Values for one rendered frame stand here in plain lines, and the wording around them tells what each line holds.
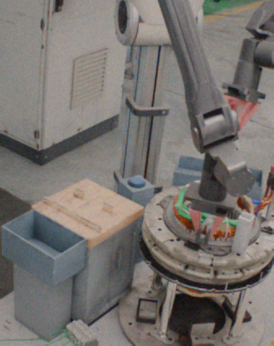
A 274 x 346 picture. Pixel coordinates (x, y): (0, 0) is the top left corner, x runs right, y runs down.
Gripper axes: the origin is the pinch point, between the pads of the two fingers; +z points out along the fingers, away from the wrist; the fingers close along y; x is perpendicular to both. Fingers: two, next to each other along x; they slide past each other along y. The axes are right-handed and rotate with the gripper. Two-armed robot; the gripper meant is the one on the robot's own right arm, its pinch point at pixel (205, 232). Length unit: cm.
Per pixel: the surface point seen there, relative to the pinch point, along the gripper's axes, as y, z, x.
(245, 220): 7.4, -1.2, 6.0
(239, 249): 7.7, 6.2, 5.9
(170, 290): -5.3, 20.5, 3.5
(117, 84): -100, 82, 267
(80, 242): -26.3, 10.4, -0.8
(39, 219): -39.3, 12.1, 6.0
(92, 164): -96, 116, 217
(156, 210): -13.6, 7.3, 15.0
